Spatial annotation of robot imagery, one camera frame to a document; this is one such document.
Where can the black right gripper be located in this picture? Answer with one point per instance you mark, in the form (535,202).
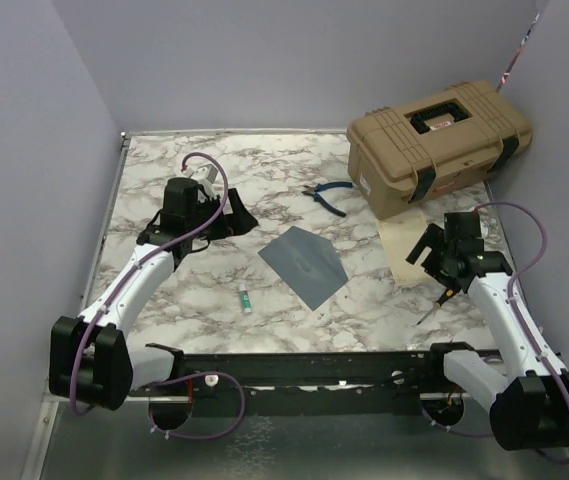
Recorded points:
(434,237)

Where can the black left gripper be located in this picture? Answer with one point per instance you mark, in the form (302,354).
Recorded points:
(239,222)

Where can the cream letter paper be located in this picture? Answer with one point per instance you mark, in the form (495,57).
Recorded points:
(399,235)

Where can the green white glue stick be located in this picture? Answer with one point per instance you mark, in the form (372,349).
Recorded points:
(245,299)

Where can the grey envelope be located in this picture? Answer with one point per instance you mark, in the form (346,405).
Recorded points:
(307,263)

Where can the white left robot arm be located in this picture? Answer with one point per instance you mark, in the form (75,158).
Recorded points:
(89,358)

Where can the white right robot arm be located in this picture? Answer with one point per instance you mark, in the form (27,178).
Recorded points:
(527,404)

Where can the yellow black screwdriver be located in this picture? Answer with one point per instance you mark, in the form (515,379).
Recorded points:
(436,305)

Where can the tan plastic toolbox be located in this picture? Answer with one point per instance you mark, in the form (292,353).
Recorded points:
(401,157)

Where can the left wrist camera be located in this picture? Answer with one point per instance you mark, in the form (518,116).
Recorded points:
(204,175)

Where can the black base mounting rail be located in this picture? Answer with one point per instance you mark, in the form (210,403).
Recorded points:
(306,384)

